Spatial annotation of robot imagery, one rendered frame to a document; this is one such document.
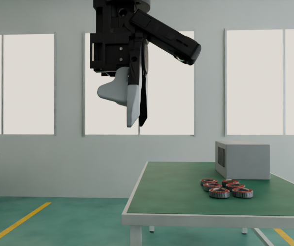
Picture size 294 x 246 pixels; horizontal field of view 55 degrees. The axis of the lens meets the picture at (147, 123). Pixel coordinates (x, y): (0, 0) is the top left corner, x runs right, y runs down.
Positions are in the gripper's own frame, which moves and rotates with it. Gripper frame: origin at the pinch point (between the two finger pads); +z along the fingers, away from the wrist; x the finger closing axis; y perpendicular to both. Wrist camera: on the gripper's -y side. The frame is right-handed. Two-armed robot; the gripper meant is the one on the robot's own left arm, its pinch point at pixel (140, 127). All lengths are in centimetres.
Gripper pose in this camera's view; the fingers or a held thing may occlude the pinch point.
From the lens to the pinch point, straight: 44.4
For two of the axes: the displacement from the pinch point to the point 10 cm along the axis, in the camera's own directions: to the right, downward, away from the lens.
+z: 0.0, 10.0, 0.0
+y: -10.0, 0.0, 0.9
